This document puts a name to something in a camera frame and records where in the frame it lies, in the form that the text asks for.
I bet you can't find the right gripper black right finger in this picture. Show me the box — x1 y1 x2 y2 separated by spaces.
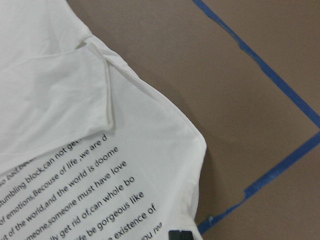
180 230 194 240

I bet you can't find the white long-sleeve printed shirt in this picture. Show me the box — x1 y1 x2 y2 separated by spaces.
0 0 206 240

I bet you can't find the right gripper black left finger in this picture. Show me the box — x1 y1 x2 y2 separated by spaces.
168 230 181 240

